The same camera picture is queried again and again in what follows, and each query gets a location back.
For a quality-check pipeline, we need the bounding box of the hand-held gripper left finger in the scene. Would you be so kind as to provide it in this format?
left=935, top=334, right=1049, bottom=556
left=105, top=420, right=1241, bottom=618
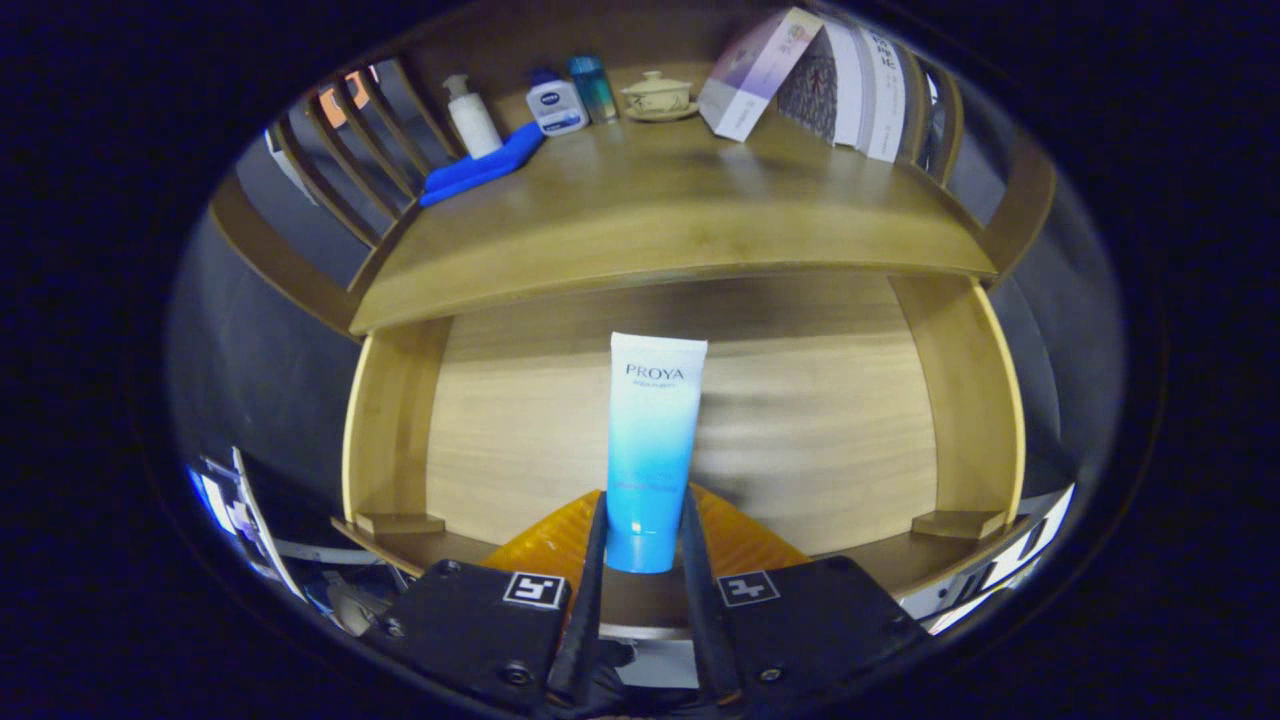
left=375, top=488, right=611, bottom=716

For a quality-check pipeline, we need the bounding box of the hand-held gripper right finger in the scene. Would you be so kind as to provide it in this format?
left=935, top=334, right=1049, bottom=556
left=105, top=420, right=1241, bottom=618
left=680, top=484, right=926, bottom=713

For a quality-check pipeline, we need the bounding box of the blue and white cream tube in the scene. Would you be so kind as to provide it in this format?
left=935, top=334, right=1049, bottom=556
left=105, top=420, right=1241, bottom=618
left=605, top=332, right=709, bottom=575

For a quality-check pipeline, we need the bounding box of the wooden drawer with black knob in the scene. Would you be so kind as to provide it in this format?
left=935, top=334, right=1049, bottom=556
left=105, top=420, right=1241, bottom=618
left=332, top=272, right=1031, bottom=641

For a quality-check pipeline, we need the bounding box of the wooden countertop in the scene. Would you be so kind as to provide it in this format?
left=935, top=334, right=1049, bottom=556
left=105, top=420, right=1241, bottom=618
left=348, top=105, right=999, bottom=336

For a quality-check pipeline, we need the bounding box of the wooden cabinet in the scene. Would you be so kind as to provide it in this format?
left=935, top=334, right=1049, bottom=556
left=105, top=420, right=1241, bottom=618
left=208, top=0, right=1059, bottom=341

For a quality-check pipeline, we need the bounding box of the blue folded cloth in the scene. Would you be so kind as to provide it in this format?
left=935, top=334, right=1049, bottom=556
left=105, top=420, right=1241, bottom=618
left=418, top=122, right=546, bottom=209

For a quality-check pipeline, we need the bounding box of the white spray bottle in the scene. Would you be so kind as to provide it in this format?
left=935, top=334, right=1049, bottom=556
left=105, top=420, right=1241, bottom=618
left=442, top=73, right=504, bottom=161

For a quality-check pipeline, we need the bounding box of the white lotion bottle blue cap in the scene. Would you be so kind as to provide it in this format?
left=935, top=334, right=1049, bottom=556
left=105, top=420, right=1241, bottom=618
left=525, top=68, right=591, bottom=138

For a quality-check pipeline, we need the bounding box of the beige ceramic lidded cup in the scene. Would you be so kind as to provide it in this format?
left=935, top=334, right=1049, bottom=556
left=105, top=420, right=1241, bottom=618
left=620, top=70, right=699, bottom=123

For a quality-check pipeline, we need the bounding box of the teal bottle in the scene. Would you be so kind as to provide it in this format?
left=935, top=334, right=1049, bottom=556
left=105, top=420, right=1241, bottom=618
left=568, top=55, right=620, bottom=126

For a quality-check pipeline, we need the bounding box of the dark patterned book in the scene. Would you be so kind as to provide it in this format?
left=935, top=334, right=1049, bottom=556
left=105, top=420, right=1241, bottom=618
left=777, top=28, right=839, bottom=143

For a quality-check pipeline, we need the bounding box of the purple and white book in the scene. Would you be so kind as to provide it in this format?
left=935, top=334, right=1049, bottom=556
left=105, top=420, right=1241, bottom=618
left=697, top=7, right=826, bottom=143

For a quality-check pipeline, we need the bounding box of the plain white book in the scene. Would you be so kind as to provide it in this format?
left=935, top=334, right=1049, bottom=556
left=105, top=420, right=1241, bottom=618
left=828, top=22, right=873, bottom=151

